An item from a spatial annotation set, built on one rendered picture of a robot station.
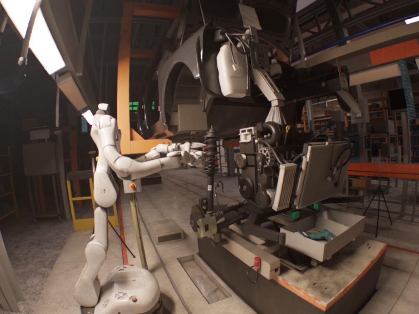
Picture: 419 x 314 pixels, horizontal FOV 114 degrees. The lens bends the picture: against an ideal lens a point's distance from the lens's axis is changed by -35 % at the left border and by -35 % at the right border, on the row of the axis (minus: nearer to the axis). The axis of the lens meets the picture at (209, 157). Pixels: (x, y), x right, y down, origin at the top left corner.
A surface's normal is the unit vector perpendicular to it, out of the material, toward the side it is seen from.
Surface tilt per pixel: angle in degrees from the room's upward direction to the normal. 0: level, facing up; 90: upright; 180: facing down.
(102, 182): 90
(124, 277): 73
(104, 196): 90
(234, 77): 89
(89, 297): 90
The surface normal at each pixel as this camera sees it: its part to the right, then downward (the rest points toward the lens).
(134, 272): 0.32, -0.27
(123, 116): 0.42, 0.00
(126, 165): 0.44, -0.44
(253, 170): -0.90, 0.07
